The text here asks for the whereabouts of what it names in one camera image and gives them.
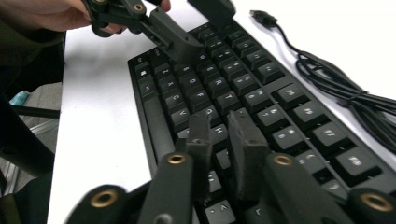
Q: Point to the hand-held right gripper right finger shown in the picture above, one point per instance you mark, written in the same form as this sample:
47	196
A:
249	149

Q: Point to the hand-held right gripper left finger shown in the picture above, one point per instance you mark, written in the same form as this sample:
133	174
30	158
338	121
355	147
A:
199	149

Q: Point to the black computer keyboard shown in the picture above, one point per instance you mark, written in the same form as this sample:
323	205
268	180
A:
280	137

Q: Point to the teal object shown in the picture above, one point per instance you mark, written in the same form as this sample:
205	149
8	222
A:
19	98

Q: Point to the aluminium floor rail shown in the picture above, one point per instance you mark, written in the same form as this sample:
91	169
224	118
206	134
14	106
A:
46	127

